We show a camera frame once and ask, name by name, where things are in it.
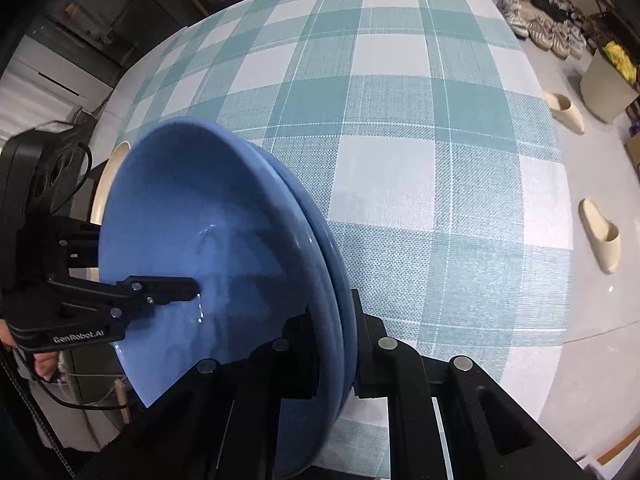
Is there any blue bowl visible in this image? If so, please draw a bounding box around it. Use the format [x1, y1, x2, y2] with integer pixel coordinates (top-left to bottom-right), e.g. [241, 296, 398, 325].
[99, 118, 321, 405]
[253, 145, 358, 470]

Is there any person's left hand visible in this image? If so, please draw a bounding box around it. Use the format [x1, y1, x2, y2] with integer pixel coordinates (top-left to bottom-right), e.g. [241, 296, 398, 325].
[0, 320, 60, 382]

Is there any teal plaid tablecloth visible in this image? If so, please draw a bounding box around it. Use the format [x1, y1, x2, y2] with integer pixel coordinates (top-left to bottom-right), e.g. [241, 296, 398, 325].
[117, 0, 575, 480]

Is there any white trash bin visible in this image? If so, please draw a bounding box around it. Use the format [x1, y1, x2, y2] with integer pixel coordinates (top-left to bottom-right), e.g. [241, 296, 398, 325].
[579, 41, 639, 122]

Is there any beige slipper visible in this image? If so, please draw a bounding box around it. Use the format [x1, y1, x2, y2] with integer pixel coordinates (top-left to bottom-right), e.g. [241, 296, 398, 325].
[544, 91, 586, 134]
[578, 197, 622, 274]

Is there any cream ceramic plate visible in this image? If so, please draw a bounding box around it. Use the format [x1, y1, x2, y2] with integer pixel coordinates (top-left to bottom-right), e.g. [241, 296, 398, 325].
[89, 140, 132, 281]

